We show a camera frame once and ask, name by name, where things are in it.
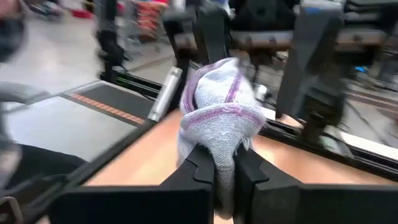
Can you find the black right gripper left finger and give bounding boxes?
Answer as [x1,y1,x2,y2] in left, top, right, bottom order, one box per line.
[51,144,216,224]

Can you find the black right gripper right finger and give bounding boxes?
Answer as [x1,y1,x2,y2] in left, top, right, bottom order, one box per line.
[233,147,398,224]

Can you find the white towel purple stripes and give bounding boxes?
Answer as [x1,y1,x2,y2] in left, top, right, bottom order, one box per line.
[177,57,267,219]

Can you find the silver metal cylinder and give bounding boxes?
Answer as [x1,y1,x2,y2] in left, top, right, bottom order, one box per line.
[147,66,183,123]

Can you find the black table frame rail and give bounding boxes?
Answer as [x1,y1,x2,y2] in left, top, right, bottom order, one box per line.
[260,119,398,183]

